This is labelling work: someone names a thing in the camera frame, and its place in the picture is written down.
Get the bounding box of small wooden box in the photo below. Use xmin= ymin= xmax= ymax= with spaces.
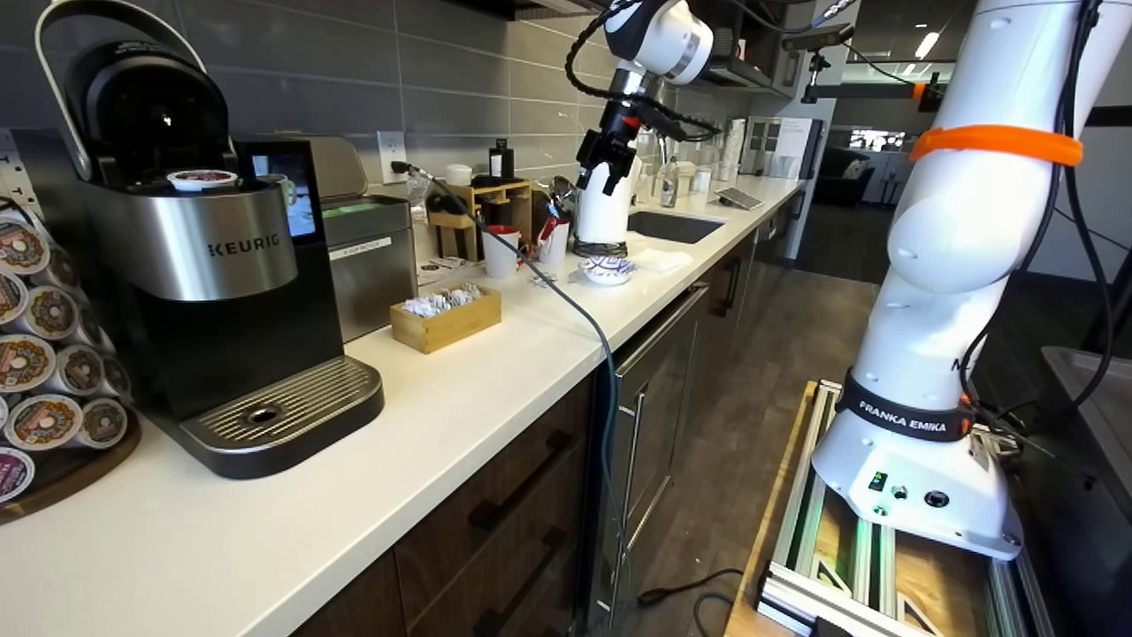
xmin=387 ymin=279 xmax=505 ymax=359

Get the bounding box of white cup with red stirrers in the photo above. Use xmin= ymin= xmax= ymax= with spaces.
xmin=535 ymin=215 xmax=574 ymax=276

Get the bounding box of wide orange strap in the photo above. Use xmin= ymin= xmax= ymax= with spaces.
xmin=904 ymin=122 xmax=1089 ymax=170

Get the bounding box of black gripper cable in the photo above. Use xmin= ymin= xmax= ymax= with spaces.
xmin=563 ymin=8 xmax=721 ymax=135

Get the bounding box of coffee pod with brown lid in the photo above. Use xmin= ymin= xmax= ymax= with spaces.
xmin=0 ymin=268 xmax=30 ymax=328
xmin=0 ymin=220 xmax=54 ymax=279
xmin=4 ymin=393 xmax=83 ymax=453
xmin=75 ymin=398 xmax=134 ymax=453
xmin=25 ymin=282 xmax=83 ymax=347
xmin=54 ymin=340 xmax=109 ymax=399
xmin=0 ymin=332 xmax=58 ymax=398

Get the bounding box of dark coffee pod carousel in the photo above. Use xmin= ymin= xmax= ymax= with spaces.
xmin=0 ymin=191 xmax=144 ymax=523

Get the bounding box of white wall outlet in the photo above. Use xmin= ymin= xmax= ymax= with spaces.
xmin=376 ymin=126 xmax=409 ymax=185

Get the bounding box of dark glass bottle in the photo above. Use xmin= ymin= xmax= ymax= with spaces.
xmin=483 ymin=135 xmax=519 ymax=188

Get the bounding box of small white patterned plate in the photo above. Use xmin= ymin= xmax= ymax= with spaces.
xmin=580 ymin=254 xmax=639 ymax=290

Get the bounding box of clear bottles group by sink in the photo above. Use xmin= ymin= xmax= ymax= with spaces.
xmin=639 ymin=135 xmax=719 ymax=208

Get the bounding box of grey cable over counter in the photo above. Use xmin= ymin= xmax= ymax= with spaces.
xmin=483 ymin=225 xmax=624 ymax=615

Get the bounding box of white sachets pile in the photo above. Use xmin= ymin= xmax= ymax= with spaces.
xmin=399 ymin=282 xmax=483 ymax=321

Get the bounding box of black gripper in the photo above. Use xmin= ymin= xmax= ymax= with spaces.
xmin=574 ymin=96 xmax=647 ymax=195

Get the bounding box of black silver Keurig coffee machine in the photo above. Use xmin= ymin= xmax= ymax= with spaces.
xmin=30 ymin=0 xmax=387 ymax=483

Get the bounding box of wooden condiment organizer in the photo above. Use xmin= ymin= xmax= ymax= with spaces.
xmin=425 ymin=172 xmax=538 ymax=264

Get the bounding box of aluminium frame robot cart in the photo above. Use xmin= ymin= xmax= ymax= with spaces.
xmin=721 ymin=374 xmax=1065 ymax=637

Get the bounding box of white paper towel roll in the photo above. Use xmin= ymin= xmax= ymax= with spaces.
xmin=570 ymin=161 xmax=637 ymax=250

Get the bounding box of black floor cable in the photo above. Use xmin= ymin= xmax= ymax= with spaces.
xmin=631 ymin=565 xmax=746 ymax=637

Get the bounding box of black drawer handle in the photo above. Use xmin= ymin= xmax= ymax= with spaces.
xmin=465 ymin=430 xmax=580 ymax=535
xmin=470 ymin=523 xmax=570 ymax=637

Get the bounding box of stainless steel appliance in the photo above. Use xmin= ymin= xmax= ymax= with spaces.
xmin=277 ymin=135 xmax=425 ymax=347

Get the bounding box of coffee pod with purple lid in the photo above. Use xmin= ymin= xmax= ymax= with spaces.
xmin=0 ymin=446 xmax=40 ymax=509

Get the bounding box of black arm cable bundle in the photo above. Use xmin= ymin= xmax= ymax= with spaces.
xmin=950 ymin=0 xmax=1132 ymax=453

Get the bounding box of dark side table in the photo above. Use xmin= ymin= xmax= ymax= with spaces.
xmin=1041 ymin=345 xmax=1132 ymax=500

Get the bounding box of white pod in coffee machine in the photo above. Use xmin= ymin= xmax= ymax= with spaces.
xmin=167 ymin=167 xmax=245 ymax=195

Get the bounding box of black counter sink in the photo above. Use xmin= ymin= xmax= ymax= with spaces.
xmin=624 ymin=208 xmax=729 ymax=247

